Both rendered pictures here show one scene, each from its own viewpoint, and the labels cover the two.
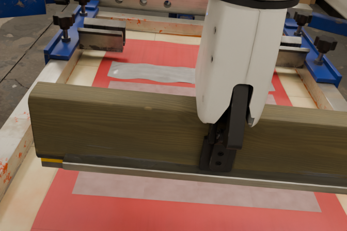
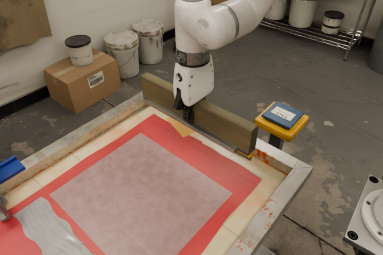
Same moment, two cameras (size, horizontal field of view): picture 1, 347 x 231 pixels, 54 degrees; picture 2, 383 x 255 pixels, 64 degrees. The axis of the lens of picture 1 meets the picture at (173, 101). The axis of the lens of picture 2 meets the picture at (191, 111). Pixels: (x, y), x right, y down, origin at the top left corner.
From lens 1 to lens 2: 84 cm
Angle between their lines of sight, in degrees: 97
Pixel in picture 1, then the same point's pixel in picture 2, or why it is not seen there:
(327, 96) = (44, 156)
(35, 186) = (248, 207)
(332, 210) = (135, 131)
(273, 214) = (159, 141)
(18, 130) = (249, 231)
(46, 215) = (248, 189)
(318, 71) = (11, 171)
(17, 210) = (260, 197)
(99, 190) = (219, 188)
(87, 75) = not seen: outside the picture
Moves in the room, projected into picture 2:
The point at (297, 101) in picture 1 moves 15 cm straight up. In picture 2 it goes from (46, 180) to (26, 138)
